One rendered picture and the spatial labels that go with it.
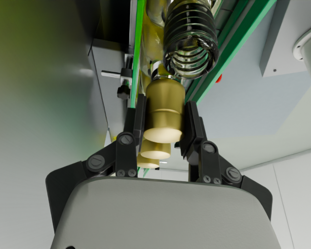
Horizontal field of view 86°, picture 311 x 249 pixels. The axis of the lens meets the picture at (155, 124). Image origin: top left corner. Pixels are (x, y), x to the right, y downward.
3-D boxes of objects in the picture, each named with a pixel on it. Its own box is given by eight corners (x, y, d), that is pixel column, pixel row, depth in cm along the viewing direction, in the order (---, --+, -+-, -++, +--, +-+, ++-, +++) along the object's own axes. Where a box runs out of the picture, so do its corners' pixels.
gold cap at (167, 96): (147, 75, 13) (143, 124, 11) (190, 81, 14) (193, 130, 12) (143, 100, 16) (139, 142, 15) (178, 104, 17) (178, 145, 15)
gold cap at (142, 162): (138, 131, 24) (135, 162, 22) (163, 134, 24) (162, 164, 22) (137, 140, 27) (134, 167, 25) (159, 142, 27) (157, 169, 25)
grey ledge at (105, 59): (98, 20, 44) (89, 51, 39) (132, 27, 45) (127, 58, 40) (115, 141, 128) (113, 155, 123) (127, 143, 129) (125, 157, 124)
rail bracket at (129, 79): (107, 40, 38) (95, 86, 32) (136, 46, 39) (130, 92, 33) (108, 54, 42) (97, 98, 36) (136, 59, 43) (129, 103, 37)
